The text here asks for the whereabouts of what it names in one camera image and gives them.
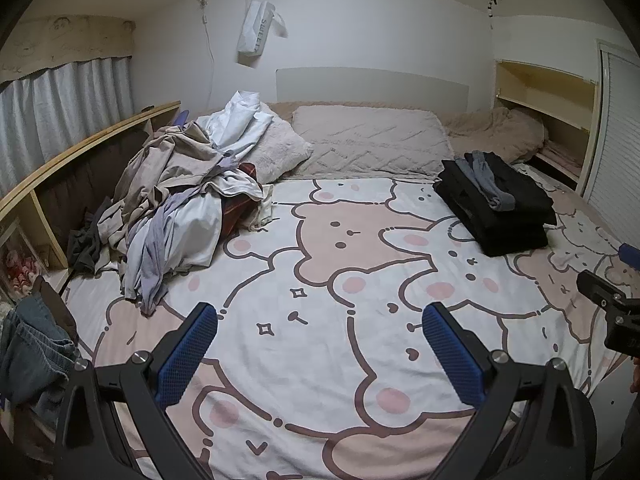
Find red plaid cloth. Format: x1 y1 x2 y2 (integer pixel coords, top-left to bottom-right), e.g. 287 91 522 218
222 161 261 237

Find pile of unfolded clothes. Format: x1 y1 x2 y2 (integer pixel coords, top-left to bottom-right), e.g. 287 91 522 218
92 89 276 317

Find white slatted door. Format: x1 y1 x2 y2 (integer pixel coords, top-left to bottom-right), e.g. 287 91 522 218
580 39 640 261

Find large quilted beige pillow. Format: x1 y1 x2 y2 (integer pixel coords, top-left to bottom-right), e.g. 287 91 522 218
291 106 453 179

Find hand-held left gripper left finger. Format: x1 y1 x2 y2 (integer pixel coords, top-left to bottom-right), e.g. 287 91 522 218
54 302 219 480

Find beige duvet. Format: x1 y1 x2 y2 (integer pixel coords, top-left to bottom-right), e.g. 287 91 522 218
442 107 549 166

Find folded pink cloth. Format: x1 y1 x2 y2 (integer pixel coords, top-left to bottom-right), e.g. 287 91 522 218
541 139 585 172

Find bear print blanket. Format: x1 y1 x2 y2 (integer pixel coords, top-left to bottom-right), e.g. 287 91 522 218
65 176 626 480

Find grey folded garment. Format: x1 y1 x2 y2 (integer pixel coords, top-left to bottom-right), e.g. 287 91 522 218
462 152 517 212

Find wooden bedside shelf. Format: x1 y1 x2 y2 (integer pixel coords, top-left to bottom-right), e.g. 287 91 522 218
0 101 182 281

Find white hanging bag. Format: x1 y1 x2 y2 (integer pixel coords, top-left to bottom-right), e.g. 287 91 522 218
236 0 289 59

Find fluffy beige pillow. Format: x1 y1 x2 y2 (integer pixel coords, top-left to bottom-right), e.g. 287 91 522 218
252 110 314 184

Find thin hanging cord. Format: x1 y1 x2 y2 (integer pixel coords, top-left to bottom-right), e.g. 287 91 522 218
196 0 217 107

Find red and white toys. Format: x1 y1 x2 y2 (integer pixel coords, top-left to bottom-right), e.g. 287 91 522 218
0 249 42 297

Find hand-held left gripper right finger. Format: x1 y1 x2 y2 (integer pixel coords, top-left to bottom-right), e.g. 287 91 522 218
421 302 598 480

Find wooden wall shelf unit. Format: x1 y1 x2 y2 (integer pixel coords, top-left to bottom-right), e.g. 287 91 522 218
492 59 600 196

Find blue jeans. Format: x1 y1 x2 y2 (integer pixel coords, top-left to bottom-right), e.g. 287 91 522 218
0 292 82 413

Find stack of folded black clothes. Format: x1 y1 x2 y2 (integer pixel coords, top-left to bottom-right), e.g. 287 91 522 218
432 150 558 257

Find white curtain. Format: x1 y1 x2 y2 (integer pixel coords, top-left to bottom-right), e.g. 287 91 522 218
0 56 137 196

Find beige curtain valance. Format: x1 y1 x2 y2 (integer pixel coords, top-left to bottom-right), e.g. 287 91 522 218
0 15 137 85

